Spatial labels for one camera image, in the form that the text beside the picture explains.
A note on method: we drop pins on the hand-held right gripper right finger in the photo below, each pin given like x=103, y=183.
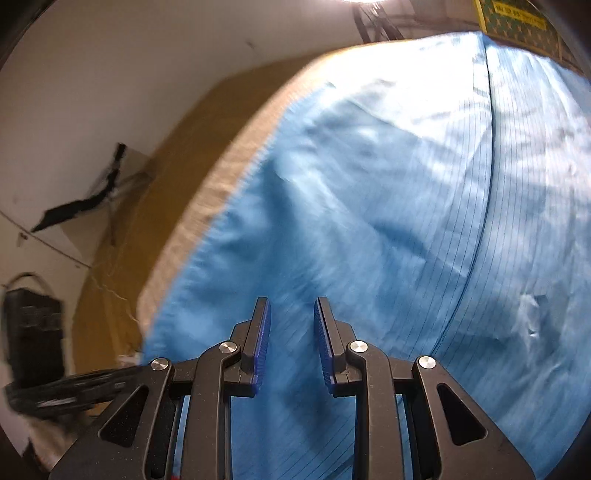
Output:
x=323, y=341

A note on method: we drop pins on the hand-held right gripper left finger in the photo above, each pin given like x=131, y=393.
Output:
x=263, y=337

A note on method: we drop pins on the blue striped garment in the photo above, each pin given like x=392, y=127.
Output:
x=392, y=207

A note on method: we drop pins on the black bag on floor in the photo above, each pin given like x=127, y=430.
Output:
x=34, y=332

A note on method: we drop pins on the black light stand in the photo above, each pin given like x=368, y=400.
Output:
x=369, y=23

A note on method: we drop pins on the yellow and green crate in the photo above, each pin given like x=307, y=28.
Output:
x=517, y=23

